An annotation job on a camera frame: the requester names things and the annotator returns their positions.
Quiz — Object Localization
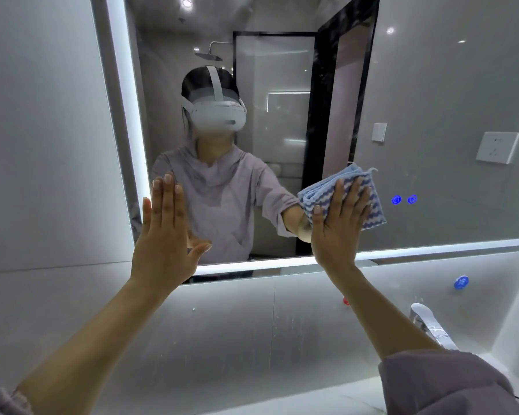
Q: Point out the person's left forearm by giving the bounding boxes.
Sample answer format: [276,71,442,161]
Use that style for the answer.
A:
[14,276,194,415]

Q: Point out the person's right forearm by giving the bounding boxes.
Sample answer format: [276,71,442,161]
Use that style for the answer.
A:
[326,263,444,360]

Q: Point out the blue striped cleaning cloth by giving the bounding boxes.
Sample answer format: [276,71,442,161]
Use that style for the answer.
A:
[297,163,388,232]

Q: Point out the person's right hand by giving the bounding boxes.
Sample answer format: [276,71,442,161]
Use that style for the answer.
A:
[311,176,375,273]

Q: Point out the person's left hand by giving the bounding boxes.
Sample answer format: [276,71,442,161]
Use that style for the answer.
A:
[130,173,213,295]

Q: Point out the lit bathroom mirror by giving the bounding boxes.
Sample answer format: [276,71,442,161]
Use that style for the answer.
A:
[90,0,519,283]

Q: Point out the white wall socket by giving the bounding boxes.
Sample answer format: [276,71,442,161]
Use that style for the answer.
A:
[475,131,519,165]

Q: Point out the chrome faucet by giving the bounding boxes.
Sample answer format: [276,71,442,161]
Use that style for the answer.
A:
[408,303,460,351]

